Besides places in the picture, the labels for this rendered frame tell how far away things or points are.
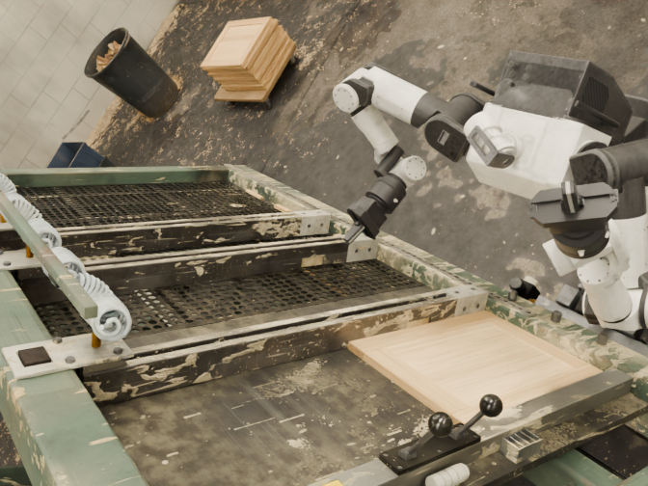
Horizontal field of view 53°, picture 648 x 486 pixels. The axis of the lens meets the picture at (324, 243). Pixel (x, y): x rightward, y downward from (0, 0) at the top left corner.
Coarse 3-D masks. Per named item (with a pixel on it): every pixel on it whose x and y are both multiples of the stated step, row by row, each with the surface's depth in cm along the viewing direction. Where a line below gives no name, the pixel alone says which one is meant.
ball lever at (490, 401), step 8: (480, 400) 105; (488, 400) 103; (496, 400) 103; (480, 408) 104; (488, 408) 103; (496, 408) 103; (480, 416) 106; (488, 416) 104; (496, 416) 104; (464, 424) 109; (472, 424) 108; (456, 432) 110; (464, 432) 110; (456, 440) 110
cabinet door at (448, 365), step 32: (448, 320) 166; (480, 320) 168; (352, 352) 146; (384, 352) 144; (416, 352) 147; (448, 352) 149; (480, 352) 151; (512, 352) 154; (544, 352) 155; (416, 384) 132; (448, 384) 135; (480, 384) 137; (512, 384) 139; (544, 384) 140
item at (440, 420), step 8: (432, 416) 97; (440, 416) 96; (448, 416) 97; (432, 424) 96; (440, 424) 96; (448, 424) 96; (432, 432) 97; (440, 432) 96; (448, 432) 96; (424, 440) 100; (408, 448) 104; (416, 448) 102; (400, 456) 103; (408, 456) 103; (416, 456) 104
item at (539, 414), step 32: (576, 384) 137; (608, 384) 139; (512, 416) 122; (544, 416) 124; (576, 416) 132; (480, 448) 113; (320, 480) 97; (352, 480) 98; (384, 480) 99; (416, 480) 104
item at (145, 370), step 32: (96, 288) 108; (448, 288) 172; (480, 288) 175; (288, 320) 141; (320, 320) 145; (352, 320) 145; (384, 320) 152; (64, 352) 109; (96, 352) 110; (128, 352) 112; (160, 352) 122; (192, 352) 122; (224, 352) 126; (256, 352) 131; (288, 352) 137; (320, 352) 142; (96, 384) 111; (128, 384) 115; (160, 384) 119; (192, 384) 124
